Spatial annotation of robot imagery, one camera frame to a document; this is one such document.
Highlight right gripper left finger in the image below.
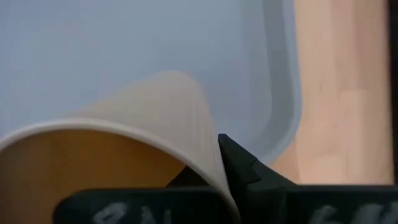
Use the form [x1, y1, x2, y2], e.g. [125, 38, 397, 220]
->
[52, 165, 233, 224]

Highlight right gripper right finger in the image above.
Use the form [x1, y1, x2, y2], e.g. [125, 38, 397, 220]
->
[217, 133, 398, 224]

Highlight white paper cup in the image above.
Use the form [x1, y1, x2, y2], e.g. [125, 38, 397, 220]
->
[0, 70, 241, 224]

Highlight grey plastic tray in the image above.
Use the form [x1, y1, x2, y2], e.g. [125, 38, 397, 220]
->
[0, 0, 303, 166]

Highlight black table frame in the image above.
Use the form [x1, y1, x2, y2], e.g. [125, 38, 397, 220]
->
[388, 0, 398, 185]

